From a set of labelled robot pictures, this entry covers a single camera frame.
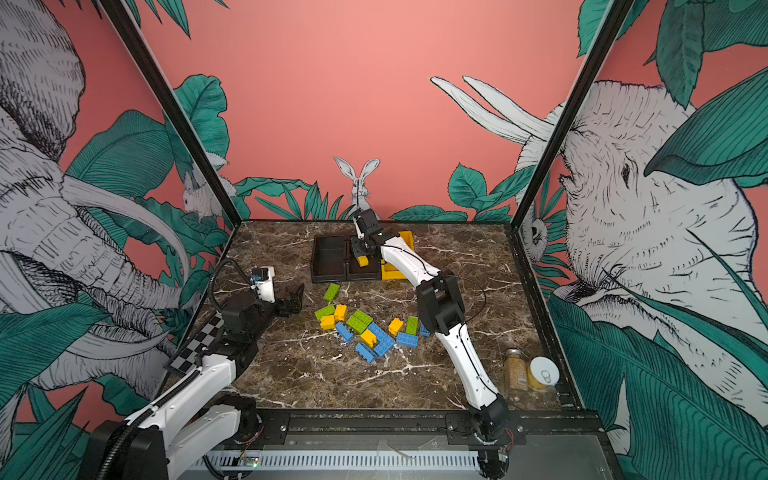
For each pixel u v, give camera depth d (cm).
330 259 110
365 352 86
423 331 90
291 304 76
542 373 78
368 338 88
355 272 100
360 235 92
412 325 93
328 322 91
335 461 70
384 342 88
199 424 55
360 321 92
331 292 100
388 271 100
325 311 93
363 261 107
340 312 93
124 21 70
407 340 88
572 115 88
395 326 90
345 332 90
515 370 80
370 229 82
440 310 64
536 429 79
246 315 62
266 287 73
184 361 82
